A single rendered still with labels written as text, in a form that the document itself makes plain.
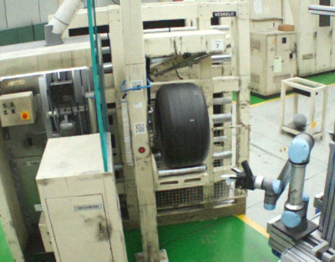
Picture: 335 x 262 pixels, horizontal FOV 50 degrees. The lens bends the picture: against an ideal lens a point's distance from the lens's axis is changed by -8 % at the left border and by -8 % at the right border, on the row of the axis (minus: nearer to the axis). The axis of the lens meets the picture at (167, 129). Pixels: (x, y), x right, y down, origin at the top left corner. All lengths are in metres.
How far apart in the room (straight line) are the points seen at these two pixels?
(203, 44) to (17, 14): 9.05
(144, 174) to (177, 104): 0.58
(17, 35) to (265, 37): 7.09
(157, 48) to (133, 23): 0.38
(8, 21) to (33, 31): 0.83
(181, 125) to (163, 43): 0.64
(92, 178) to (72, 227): 0.32
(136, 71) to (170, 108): 0.32
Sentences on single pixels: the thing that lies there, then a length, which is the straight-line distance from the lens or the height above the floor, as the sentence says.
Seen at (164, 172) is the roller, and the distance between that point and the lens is 2.68.
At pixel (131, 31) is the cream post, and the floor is 1.87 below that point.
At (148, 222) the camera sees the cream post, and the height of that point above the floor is 0.46.
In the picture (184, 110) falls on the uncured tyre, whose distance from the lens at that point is 2.46.
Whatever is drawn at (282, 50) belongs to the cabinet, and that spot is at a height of 0.90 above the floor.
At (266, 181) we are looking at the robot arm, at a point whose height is 1.07.
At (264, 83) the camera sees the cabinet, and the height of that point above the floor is 0.31.
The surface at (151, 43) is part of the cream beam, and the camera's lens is 2.74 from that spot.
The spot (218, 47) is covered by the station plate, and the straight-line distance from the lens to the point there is 2.84.
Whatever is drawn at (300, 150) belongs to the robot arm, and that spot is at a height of 1.32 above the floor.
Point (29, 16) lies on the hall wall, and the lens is 11.50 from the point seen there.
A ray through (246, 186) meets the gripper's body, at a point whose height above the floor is 1.01.
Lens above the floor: 2.14
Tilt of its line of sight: 21 degrees down
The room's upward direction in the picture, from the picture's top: 3 degrees counter-clockwise
